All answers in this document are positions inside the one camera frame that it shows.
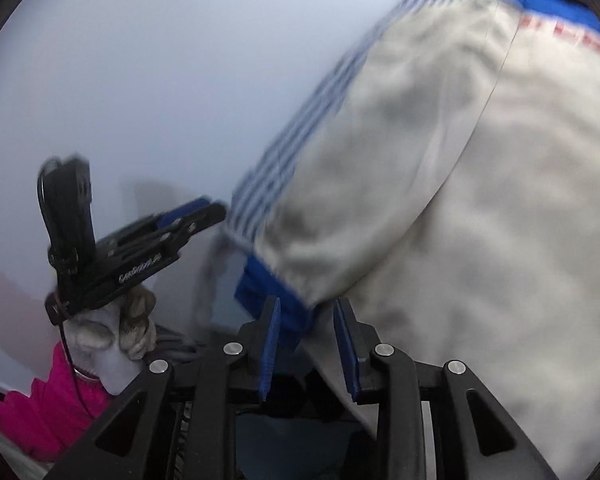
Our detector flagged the person's left hand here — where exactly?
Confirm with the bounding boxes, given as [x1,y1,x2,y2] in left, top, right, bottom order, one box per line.
[61,284,159,396]

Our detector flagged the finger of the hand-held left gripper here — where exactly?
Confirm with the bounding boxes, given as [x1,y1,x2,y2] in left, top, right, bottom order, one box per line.
[97,198,212,252]
[112,203,228,272]

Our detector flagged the beige shorts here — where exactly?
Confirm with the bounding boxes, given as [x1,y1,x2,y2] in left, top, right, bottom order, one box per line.
[195,0,600,480]

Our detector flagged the person's left forearm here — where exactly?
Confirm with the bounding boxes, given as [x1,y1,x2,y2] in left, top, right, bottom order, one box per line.
[0,341,115,464]

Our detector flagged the dark striped clothing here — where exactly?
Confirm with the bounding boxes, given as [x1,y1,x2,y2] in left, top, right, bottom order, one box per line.
[150,326,212,367]

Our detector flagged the black cable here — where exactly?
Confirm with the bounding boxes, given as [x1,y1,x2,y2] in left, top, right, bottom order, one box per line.
[44,290,97,413]

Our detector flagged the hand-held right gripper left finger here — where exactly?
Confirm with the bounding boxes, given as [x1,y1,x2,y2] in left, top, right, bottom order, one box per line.
[42,295,283,480]

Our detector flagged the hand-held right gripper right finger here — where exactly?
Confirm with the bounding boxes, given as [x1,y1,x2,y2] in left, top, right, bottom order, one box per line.
[332,296,563,480]

